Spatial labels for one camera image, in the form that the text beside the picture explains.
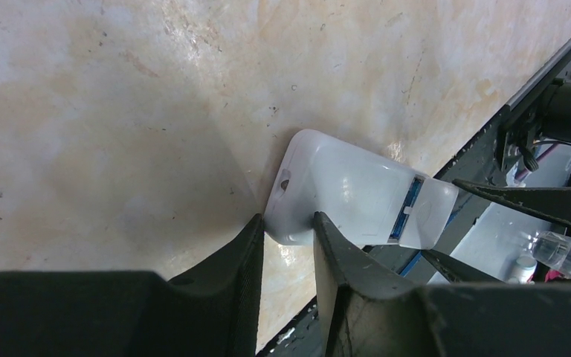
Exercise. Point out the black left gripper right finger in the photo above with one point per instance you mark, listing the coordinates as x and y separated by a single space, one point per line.
365 309

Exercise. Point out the clear plastic bottle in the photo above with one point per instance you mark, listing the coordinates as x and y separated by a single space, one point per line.
554 251

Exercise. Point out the white battery cover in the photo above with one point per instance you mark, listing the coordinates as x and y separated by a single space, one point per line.
429 215

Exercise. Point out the white remote control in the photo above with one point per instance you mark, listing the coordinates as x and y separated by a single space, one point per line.
363 193

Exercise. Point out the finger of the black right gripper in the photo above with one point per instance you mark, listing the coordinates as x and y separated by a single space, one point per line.
552 204
455 271

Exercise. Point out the blue AA battery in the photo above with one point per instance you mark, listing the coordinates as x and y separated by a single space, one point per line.
407 205

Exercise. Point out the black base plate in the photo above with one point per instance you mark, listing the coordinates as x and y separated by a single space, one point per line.
382 287

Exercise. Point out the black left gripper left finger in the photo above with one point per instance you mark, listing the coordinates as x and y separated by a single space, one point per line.
212 309

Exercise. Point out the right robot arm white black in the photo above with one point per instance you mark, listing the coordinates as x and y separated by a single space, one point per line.
556 126

